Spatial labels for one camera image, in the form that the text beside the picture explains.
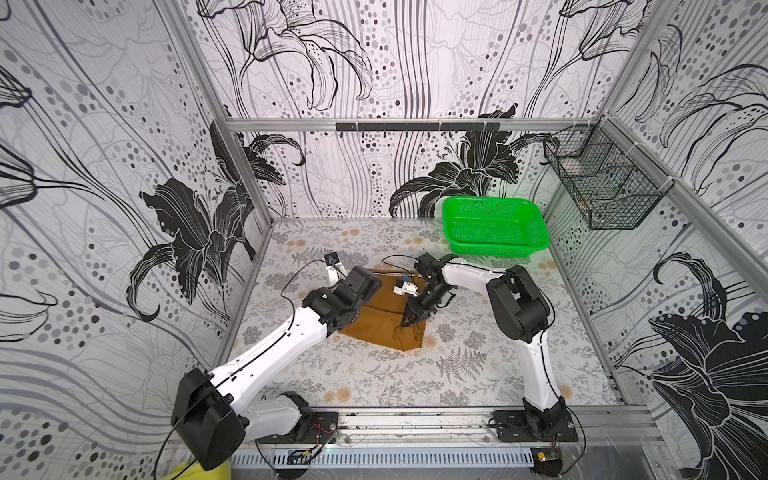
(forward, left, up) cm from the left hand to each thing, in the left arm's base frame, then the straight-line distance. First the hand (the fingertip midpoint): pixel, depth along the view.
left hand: (353, 294), depth 80 cm
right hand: (-1, -16, -15) cm, 22 cm away
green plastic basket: (+40, -51, -14) cm, 67 cm away
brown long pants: (-3, -8, -7) cm, 11 cm away
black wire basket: (+33, -77, +16) cm, 85 cm away
